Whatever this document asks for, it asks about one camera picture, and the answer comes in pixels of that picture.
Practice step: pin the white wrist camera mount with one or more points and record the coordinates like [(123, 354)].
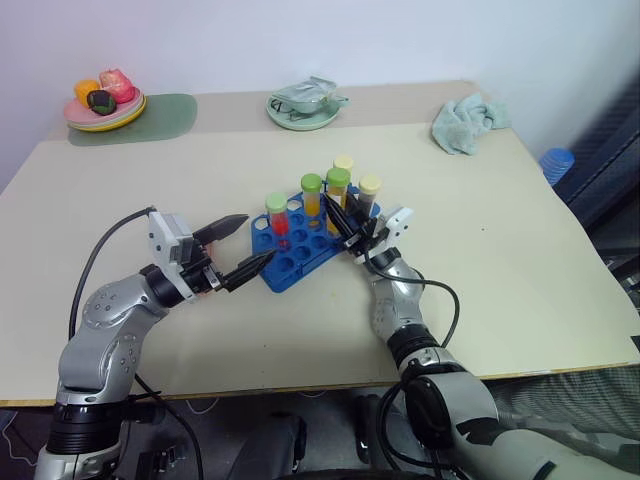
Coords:
[(397, 222), (165, 240)]

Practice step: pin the orange toy fruit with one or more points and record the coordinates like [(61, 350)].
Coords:
[(83, 90)]

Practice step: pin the dark green-red toy fruit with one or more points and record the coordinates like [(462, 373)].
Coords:
[(101, 102)]

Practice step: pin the pink plate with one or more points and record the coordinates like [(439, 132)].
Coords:
[(80, 116)]

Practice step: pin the cream-capped pale test tube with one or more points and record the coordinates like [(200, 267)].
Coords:
[(344, 162)]

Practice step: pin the pink toy fruit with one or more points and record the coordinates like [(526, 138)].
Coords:
[(117, 85)]

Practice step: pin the green-capped red test tube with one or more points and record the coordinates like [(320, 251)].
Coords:
[(277, 220)]

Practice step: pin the blue stacked cups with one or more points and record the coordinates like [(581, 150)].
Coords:
[(556, 162)]

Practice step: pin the green-capped orange test tube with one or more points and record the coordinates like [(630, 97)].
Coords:
[(311, 195)]

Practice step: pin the black chair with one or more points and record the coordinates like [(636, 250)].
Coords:
[(610, 165)]

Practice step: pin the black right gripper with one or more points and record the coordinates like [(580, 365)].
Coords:
[(367, 240)]

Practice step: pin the yellow plate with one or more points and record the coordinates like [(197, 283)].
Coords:
[(125, 120)]

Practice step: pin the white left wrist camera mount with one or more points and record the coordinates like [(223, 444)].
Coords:
[(165, 240)]

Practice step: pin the dark rounded shape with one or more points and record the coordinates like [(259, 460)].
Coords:
[(272, 445), (367, 430)]

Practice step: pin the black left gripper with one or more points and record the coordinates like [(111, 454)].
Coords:
[(200, 272)]

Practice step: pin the pale green plate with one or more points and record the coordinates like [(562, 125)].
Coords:
[(300, 122)]

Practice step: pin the green placemat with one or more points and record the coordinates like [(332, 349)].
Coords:
[(165, 117)]

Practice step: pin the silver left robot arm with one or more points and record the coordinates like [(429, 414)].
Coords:
[(105, 330)]

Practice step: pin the green-capped yellow test tube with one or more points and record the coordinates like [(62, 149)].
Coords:
[(338, 187)]

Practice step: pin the blue test tube rack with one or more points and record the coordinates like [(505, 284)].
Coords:
[(295, 250)]

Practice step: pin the striped grey fabric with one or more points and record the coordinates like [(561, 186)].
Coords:
[(565, 395)]

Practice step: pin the cream-capped dark test tube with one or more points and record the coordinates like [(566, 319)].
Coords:
[(370, 186)]

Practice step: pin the mint green towel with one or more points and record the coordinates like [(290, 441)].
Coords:
[(465, 125)]

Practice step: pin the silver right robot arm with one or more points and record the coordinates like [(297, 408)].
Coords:
[(440, 380)]

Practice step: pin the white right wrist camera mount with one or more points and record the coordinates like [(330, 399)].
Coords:
[(397, 222)]

